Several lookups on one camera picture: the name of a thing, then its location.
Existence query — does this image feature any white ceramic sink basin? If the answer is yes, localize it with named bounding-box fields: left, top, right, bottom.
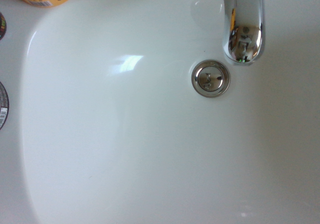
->
left=0, top=0, right=320, bottom=224

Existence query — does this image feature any dark can with barcode label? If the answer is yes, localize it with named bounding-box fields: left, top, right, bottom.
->
left=0, top=81, right=10, bottom=131

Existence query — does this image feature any chrome faucet spout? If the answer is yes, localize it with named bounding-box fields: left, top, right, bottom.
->
left=219, top=0, right=266, bottom=67

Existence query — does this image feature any chrome sink drain plug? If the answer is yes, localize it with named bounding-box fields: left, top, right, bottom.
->
left=191, top=59, right=231, bottom=98

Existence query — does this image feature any dark can with colourful print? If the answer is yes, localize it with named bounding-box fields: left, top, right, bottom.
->
left=0, top=12, right=7, bottom=41

